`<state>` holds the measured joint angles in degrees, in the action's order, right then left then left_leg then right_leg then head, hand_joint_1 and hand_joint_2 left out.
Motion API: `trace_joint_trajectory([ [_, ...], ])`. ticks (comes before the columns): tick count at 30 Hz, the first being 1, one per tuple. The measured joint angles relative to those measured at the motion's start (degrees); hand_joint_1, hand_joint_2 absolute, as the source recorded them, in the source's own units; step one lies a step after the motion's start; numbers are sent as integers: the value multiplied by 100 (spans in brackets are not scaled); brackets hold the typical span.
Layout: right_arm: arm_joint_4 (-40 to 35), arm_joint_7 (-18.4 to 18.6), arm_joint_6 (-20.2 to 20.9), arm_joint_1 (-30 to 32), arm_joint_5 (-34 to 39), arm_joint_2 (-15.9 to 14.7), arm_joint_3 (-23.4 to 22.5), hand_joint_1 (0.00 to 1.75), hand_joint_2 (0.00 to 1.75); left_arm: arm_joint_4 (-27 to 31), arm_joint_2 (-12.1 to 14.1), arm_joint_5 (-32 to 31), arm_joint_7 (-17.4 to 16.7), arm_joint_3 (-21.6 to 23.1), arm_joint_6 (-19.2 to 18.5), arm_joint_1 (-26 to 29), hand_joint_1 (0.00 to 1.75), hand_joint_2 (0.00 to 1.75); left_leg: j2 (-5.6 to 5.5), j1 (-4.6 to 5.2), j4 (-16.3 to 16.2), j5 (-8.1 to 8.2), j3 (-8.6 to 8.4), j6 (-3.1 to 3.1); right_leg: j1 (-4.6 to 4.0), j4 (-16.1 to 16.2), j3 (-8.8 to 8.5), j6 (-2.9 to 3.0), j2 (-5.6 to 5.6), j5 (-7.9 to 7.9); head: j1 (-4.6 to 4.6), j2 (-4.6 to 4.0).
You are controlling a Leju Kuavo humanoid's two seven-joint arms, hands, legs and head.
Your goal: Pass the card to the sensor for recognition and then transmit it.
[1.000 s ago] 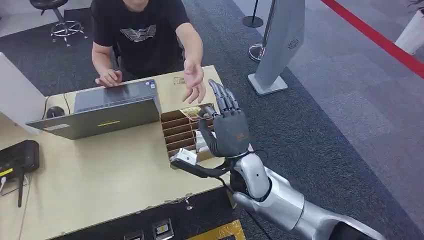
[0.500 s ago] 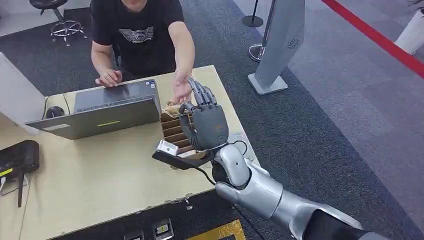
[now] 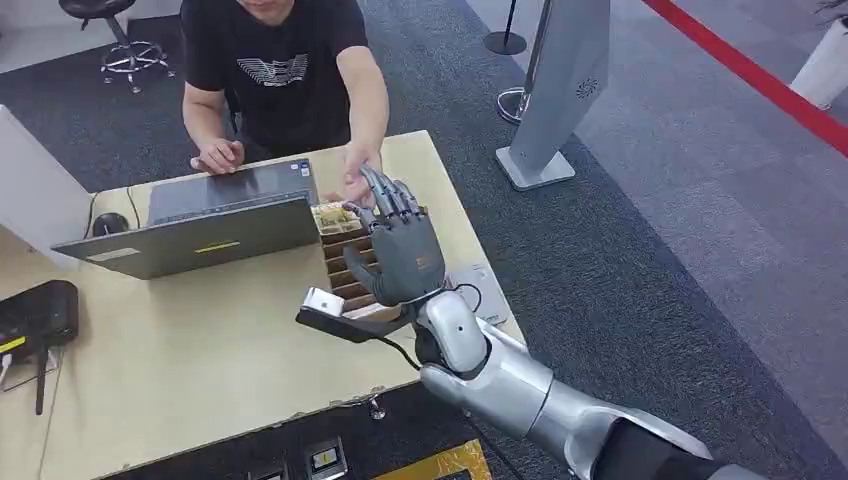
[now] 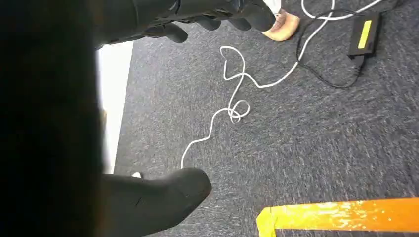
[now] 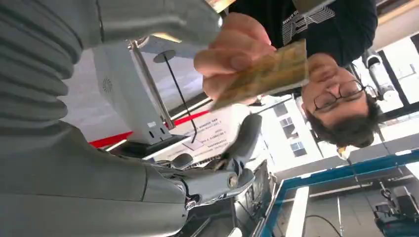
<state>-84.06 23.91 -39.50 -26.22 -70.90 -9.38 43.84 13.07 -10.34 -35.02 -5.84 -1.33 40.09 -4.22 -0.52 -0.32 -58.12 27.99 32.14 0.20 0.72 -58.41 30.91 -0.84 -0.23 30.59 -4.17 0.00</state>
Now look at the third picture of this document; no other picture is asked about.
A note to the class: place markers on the wooden card box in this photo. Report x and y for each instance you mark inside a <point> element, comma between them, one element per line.
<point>344,265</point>

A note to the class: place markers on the person in black shirt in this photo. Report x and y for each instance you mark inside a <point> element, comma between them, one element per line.
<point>285,99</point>

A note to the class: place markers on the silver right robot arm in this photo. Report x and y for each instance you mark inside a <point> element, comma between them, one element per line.
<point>517,391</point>

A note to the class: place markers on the person's right hand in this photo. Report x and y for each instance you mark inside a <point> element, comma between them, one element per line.
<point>217,158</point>

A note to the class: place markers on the grey card reader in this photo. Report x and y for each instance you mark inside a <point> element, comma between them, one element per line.
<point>489,291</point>

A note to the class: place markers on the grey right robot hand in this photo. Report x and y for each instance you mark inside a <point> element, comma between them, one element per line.
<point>404,258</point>

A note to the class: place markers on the black computer mouse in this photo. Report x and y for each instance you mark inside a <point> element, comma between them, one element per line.
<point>109,224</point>

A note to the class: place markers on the metal desk latch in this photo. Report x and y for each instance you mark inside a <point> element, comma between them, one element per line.
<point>377,406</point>

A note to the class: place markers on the red floor tape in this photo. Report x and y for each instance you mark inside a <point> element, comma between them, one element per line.
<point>755,76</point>

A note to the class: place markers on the white planter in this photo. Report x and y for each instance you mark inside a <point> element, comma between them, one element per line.
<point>823,69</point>

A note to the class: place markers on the grey laptop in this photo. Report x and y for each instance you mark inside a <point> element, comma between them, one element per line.
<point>199,240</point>

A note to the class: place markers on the white partition panel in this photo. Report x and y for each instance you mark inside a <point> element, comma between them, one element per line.
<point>33,191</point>

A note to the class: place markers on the yellow floor plate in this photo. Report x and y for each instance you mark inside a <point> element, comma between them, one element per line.
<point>437,465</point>

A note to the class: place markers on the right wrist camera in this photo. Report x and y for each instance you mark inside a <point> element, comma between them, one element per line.
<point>344,324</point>

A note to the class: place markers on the floor power socket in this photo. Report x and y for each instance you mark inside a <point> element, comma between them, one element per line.
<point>268,474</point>
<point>326,458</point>

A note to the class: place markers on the golden printed card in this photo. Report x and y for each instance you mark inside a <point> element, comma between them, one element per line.
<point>331,216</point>

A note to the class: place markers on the person's left hand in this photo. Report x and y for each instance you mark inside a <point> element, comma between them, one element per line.
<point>354,172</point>

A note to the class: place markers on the black router with antenna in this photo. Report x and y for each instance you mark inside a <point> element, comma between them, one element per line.
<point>40,313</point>

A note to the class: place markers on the black stool with chrome base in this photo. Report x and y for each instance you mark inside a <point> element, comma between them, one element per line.
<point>129,56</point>

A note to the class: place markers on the chrome stanchion base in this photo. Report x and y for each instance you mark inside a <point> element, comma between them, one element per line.
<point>511,104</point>

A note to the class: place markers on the grey kiosk stand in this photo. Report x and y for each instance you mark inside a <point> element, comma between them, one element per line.
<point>564,79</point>

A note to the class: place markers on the black stanchion base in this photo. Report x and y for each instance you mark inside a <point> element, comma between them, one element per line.
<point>505,44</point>

